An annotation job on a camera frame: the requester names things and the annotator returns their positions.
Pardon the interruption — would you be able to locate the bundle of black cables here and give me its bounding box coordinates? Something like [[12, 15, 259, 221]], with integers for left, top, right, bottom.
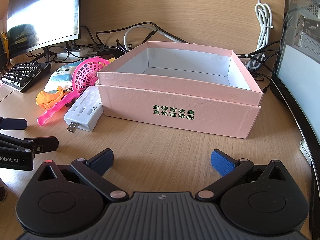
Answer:
[[236, 40, 282, 80]]

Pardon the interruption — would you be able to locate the pink plastic toy racket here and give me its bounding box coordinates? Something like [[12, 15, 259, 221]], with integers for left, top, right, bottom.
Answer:
[[37, 57, 111, 126]]

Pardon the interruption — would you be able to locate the yellow figure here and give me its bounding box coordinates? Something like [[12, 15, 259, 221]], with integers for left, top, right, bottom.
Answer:
[[0, 31, 9, 58]]

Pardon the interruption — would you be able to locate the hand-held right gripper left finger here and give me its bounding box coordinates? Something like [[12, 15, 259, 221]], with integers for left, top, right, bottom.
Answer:
[[37, 148, 128, 202]]

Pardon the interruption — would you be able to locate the black keyboard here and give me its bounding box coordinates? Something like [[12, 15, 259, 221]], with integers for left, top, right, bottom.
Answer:
[[1, 60, 52, 93]]

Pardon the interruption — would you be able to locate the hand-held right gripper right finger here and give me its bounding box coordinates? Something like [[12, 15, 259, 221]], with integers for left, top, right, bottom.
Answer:
[[196, 149, 288, 202]]

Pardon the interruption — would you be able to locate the black computer monitor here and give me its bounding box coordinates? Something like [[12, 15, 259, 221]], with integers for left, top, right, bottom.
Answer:
[[6, 0, 83, 63]]

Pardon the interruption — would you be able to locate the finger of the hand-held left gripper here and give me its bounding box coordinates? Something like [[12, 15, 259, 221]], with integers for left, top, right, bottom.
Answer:
[[0, 117, 27, 131], [0, 134, 59, 155]]

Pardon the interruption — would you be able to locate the white usb adapter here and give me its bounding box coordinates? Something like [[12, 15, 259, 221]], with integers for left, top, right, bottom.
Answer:
[[63, 85, 104, 133]]

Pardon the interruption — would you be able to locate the white power strip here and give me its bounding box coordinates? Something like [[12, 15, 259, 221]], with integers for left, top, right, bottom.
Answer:
[[56, 48, 94, 60]]

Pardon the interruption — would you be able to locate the curved black monitor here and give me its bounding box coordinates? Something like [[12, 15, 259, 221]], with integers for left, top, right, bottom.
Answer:
[[271, 39, 320, 178]]

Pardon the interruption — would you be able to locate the black power adapter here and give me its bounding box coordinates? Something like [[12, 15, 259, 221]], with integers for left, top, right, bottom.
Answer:
[[96, 47, 123, 58]]

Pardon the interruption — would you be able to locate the white bundled cable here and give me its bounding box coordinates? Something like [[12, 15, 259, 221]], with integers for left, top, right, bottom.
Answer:
[[249, 0, 274, 71]]

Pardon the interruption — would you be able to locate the thick white cable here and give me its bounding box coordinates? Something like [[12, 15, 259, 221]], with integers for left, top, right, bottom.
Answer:
[[123, 25, 188, 53]]

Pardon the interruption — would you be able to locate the computer case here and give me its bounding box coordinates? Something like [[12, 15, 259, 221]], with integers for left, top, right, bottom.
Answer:
[[284, 0, 320, 53]]

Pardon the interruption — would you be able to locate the wooden desktop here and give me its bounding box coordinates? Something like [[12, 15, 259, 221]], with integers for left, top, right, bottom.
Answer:
[[0, 36, 316, 205]]

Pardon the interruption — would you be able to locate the blue white tissue pack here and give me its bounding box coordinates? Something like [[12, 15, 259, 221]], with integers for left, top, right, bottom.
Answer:
[[44, 65, 76, 93]]

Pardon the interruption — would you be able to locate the orange plastic toy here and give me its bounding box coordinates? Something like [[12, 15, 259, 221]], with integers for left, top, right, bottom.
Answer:
[[36, 86, 64, 109]]

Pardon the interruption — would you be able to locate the pink cardboard box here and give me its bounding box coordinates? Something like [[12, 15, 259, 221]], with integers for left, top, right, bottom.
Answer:
[[96, 41, 264, 139]]

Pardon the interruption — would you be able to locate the white flat object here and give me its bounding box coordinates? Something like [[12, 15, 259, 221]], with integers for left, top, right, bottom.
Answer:
[[299, 139, 312, 167]]

